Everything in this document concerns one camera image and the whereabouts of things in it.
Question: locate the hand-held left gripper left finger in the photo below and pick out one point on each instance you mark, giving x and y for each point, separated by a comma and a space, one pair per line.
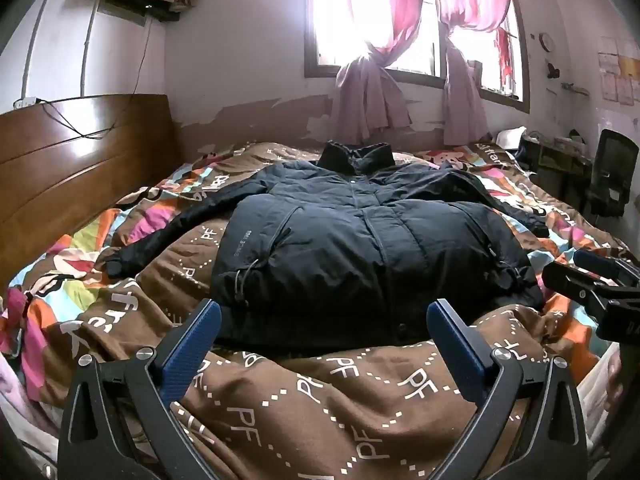
192, 345

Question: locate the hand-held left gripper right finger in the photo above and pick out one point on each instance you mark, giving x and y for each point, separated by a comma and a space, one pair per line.
457, 345

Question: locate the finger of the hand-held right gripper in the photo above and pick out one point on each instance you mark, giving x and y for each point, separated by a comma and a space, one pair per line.
595, 261
575, 282

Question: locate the black puffer jacket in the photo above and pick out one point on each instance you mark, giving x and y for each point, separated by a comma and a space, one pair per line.
350, 240

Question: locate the black office chair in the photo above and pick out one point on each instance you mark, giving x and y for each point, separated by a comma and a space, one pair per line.
610, 160

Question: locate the cluttered desk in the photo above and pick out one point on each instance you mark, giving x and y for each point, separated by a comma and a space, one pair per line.
555, 160

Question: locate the printed brown blanket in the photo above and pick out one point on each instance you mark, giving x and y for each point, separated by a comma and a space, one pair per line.
320, 410

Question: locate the white bag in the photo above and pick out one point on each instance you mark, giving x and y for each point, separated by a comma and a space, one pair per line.
507, 137

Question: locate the pale pink bed sheet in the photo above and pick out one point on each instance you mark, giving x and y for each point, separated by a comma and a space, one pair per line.
25, 410

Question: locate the pink curtain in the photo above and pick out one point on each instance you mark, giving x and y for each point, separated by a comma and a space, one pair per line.
462, 100
365, 100

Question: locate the wooden headboard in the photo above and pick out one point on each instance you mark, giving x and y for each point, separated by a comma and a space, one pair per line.
75, 160

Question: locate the red window decoration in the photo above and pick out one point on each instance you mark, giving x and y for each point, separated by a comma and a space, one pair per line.
505, 55

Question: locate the window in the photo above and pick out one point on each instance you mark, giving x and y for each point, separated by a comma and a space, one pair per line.
431, 35

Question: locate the white power socket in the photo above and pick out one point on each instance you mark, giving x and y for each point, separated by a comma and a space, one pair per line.
25, 102

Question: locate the small wall shelf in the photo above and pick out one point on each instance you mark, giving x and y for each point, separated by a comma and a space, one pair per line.
575, 88

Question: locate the wall papers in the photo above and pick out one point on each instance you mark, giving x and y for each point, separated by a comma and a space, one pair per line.
617, 70

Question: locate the round wall clock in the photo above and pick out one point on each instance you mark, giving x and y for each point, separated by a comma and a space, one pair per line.
545, 41

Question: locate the white wall pipe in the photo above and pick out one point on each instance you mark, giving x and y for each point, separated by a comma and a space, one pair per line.
31, 55
86, 55

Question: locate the wall air conditioner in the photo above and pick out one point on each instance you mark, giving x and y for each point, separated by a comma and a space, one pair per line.
145, 12

